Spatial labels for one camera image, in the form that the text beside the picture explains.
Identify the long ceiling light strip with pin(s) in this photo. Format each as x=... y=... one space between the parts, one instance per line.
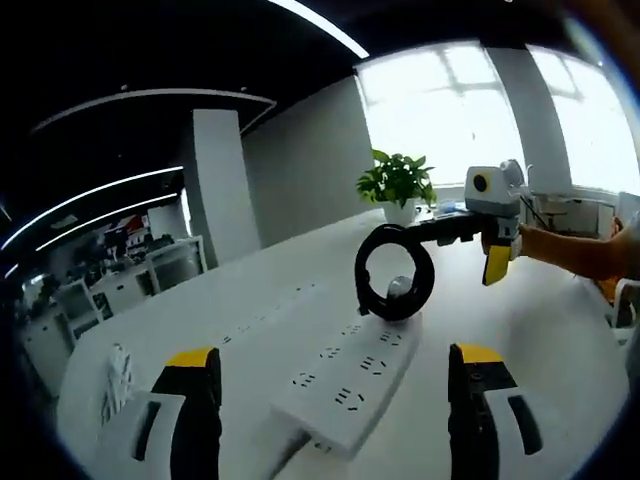
x=325 y=25

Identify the white plant pot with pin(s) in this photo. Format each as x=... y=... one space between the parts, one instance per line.
x=400 y=212

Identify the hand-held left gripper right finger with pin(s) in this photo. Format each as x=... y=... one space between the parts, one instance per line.
x=505 y=420

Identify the white power strip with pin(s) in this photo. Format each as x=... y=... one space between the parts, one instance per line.
x=280 y=315
x=350 y=385

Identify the green potted plant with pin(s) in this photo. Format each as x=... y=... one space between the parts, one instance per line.
x=397 y=177

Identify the white mesh office chair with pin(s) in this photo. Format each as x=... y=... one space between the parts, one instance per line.
x=175 y=262
x=77 y=302

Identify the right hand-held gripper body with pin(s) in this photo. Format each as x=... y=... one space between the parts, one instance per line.
x=495 y=200

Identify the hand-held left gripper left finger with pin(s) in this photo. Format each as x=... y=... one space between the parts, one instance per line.
x=125 y=430

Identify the white desk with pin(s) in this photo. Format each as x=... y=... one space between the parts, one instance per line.
x=500 y=320

